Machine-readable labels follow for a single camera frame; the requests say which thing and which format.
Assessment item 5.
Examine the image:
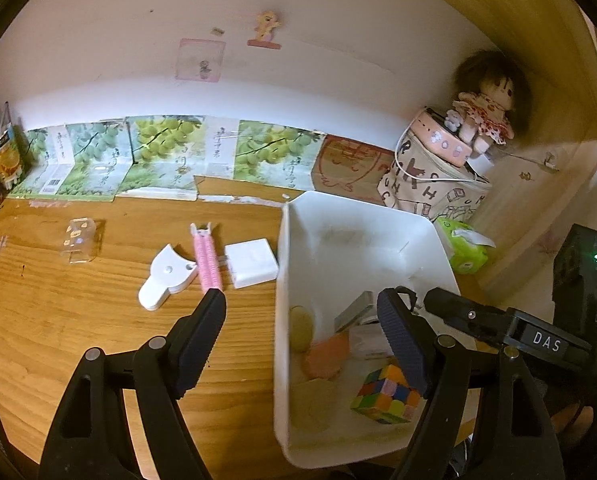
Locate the clear acrylic sticker box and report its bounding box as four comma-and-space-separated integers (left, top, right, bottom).
61, 217, 104, 264

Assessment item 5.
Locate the white plastic storage bin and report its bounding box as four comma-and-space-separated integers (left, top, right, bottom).
274, 192, 459, 469

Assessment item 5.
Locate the blue white plastic floss box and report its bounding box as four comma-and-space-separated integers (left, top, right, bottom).
349, 323, 393, 360

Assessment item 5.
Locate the brown-haired plush doll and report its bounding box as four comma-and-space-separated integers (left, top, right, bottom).
453, 50, 533, 155

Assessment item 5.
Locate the multicolour puzzle cube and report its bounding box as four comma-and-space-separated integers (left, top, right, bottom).
351, 363, 421, 425

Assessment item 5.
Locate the pink hair roller clip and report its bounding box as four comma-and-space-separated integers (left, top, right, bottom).
190, 223, 222, 292

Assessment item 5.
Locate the white charging cable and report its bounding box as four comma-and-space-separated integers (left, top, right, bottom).
391, 109, 501, 183

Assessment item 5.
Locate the cream faceted case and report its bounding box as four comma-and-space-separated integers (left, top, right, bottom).
290, 378, 338, 432

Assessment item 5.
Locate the green tissue pack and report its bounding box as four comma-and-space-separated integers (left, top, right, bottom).
433, 217, 496, 274

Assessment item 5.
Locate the white cat-shaped case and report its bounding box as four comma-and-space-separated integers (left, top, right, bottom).
138, 244, 198, 311

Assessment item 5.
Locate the beige letter-print fabric bag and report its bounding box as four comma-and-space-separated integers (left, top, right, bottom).
378, 129, 492, 222

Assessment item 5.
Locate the pink square wall sticker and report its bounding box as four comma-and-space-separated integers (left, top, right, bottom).
175, 38, 226, 82

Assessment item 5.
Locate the white square charger box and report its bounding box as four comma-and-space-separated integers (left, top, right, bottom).
225, 238, 279, 289

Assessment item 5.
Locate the brown cardboard with drawing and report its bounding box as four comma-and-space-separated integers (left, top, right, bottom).
312, 134, 394, 205

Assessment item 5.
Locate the pink sticker-covered case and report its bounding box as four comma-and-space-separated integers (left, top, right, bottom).
410, 107, 472, 168

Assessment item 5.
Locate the orange juice carton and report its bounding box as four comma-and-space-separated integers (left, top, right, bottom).
0, 125, 25, 192

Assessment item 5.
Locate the round cream compact mirror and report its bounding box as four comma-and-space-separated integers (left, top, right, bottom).
289, 306, 314, 352

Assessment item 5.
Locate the green grape printed cardboard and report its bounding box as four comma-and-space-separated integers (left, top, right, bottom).
12, 115, 326, 202

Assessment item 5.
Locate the yellow cartoon wall sticker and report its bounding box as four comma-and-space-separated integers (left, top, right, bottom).
248, 11, 282, 50

